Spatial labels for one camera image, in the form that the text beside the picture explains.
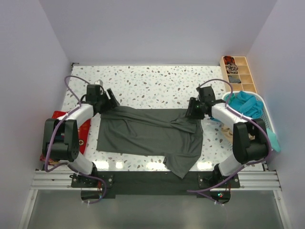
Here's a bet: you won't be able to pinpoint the dark grey t shirt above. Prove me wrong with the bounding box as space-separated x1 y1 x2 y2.
96 106 203 179

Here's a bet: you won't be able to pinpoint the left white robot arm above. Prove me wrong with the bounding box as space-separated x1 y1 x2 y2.
42 84 119 187

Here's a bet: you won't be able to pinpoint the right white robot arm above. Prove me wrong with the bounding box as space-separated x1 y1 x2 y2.
185 86 272 187

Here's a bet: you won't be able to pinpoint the beige t shirt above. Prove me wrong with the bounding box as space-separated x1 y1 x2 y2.
220 119 256 144

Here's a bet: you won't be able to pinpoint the teal t shirt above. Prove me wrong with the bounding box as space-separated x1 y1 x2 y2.
209 90 281 152

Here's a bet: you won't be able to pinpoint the grey rolled socks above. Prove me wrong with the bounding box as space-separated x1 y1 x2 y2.
228 75 241 83

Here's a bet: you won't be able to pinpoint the patterned rolled socks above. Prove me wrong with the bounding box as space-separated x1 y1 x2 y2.
226 64 239 74

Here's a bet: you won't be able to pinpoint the wooden compartment organizer box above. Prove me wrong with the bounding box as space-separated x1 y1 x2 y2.
219 56 257 93

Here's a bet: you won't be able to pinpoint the red black rolled socks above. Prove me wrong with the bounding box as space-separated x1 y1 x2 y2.
223 56 235 65

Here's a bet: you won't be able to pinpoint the white perforated laundry basket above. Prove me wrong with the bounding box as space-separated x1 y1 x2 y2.
220 92 277 158

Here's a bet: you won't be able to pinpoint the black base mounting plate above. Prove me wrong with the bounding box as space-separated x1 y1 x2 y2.
71 170 241 199

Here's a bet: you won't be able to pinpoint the aluminium rail frame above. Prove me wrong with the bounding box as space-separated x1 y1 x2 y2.
18 168 78 229

